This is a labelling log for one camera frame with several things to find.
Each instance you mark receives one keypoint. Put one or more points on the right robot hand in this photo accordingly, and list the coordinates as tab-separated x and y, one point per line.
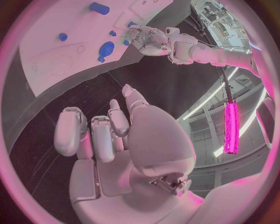
157	140

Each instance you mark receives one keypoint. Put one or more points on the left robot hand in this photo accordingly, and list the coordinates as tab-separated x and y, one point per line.
151	42

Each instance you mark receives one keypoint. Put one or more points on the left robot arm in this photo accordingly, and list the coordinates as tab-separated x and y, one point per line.
186	47

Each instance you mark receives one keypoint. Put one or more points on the white task board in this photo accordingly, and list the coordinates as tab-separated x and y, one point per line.
76	26

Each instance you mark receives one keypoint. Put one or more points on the small blue peg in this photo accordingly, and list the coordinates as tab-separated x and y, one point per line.
113	33

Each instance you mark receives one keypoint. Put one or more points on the blue gear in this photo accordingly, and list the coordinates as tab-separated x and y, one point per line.
107	49

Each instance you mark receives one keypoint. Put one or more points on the large blue cylinder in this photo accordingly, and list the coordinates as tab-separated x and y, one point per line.
99	8

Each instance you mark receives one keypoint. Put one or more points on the cluttered workshop desk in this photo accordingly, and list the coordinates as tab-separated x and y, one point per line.
218	21

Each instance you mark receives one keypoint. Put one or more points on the glowing light bar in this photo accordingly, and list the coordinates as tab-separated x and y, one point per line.
230	129

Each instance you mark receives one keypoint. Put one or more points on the black light stand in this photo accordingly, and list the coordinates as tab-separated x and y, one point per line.
227	87

